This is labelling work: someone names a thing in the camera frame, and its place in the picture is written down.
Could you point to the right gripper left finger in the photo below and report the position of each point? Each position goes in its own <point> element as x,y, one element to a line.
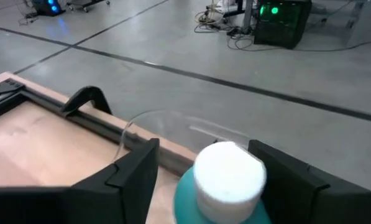
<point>79,205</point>

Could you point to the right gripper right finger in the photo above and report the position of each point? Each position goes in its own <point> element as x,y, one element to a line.
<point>312,202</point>

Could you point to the turquoise paint bottle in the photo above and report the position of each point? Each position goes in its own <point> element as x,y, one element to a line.
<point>228,174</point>

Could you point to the black table clamp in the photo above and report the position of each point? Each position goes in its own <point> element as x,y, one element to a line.
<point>85,93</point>

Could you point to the clear plastic container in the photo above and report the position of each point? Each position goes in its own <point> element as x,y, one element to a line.
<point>172,130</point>

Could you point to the black computer tower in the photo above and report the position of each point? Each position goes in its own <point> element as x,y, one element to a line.
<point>281,28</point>

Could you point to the grey box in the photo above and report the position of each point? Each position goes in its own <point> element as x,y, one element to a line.
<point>368,25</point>

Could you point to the blue-lit black device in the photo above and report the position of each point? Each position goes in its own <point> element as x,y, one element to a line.
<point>48,7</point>

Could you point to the wheeled cart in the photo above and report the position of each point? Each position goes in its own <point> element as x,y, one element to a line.
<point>85,3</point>

